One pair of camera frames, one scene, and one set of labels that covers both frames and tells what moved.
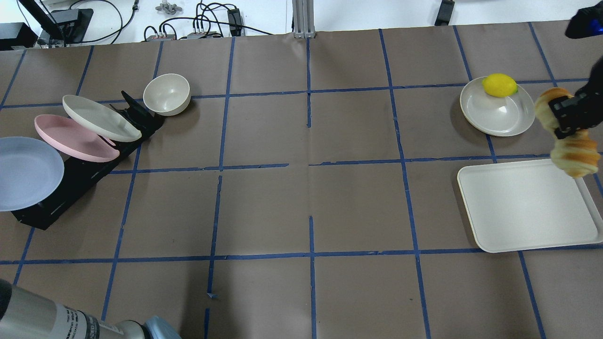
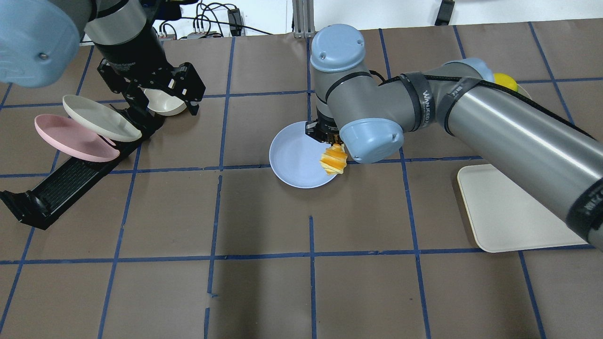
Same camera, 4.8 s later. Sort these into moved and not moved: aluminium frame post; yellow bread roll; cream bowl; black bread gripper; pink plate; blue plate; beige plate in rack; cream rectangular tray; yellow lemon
Moved: blue plate; yellow bread roll; black bread gripper
Not moved: cream bowl; pink plate; yellow lemon; aluminium frame post; cream rectangular tray; beige plate in rack
